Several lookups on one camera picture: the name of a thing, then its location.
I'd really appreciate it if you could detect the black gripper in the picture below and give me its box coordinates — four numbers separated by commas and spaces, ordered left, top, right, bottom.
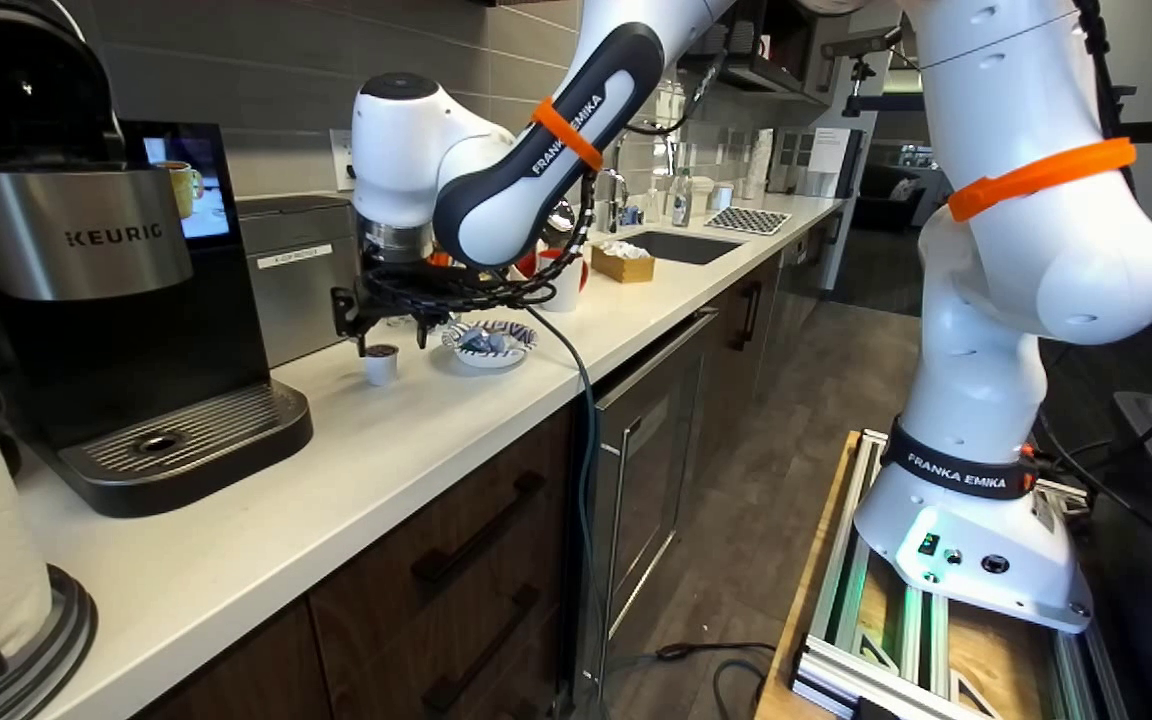
327, 254, 489, 355

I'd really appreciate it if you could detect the white coffee pod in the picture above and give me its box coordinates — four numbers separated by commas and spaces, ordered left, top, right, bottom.
357, 342, 405, 392

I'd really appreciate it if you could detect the black Keurig coffee machine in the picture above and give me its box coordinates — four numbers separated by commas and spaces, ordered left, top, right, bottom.
0, 0, 316, 521

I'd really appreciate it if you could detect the blue patterned paper plate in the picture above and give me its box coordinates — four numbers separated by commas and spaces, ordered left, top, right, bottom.
448, 311, 542, 375

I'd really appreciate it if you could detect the stainless steel box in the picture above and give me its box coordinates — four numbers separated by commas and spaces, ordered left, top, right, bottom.
233, 191, 371, 373

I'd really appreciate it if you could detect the wooden tray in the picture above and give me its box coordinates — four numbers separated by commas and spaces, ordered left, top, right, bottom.
588, 239, 659, 289

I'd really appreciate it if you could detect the black counter sink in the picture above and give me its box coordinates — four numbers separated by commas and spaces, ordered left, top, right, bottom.
619, 228, 747, 269

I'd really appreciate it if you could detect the grey dish drying mat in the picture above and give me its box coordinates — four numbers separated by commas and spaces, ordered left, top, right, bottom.
710, 204, 794, 239

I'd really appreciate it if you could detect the black cabinet drawer handle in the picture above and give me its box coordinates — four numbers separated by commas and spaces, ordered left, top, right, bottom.
422, 585, 547, 718
410, 464, 547, 606

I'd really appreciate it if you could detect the teal power cable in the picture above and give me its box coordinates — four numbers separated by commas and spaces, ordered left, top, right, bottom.
519, 302, 607, 673

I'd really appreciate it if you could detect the orange strap band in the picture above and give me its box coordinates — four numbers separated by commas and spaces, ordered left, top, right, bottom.
943, 134, 1143, 228
527, 93, 607, 177

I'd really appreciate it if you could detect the aluminium robot cart frame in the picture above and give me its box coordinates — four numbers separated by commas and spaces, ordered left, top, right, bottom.
752, 423, 1134, 720

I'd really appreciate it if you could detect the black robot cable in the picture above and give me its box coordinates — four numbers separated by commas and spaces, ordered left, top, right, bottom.
1027, 0, 1152, 536

